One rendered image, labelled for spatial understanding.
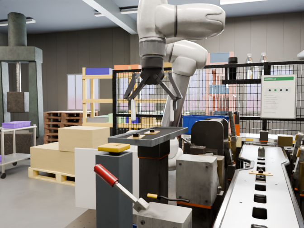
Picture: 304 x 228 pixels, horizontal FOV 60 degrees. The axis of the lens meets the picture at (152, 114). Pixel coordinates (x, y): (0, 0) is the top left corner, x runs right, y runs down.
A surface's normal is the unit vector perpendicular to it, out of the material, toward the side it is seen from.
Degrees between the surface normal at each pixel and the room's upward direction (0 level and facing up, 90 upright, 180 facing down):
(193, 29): 134
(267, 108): 90
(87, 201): 90
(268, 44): 90
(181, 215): 0
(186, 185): 90
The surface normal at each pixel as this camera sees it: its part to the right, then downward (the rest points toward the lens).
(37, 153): -0.42, 0.04
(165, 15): 0.01, 0.01
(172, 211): 0.00, -1.00
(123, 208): 0.92, 0.02
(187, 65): -0.06, 0.33
